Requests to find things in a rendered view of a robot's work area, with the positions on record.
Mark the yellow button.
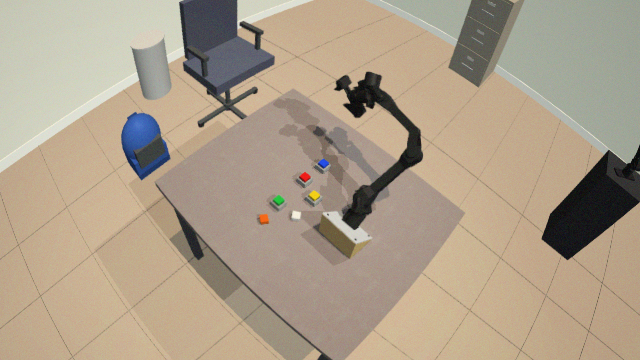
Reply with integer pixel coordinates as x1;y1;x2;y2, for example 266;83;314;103
305;190;323;207

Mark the red button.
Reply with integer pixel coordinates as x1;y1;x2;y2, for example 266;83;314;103
296;172;313;188

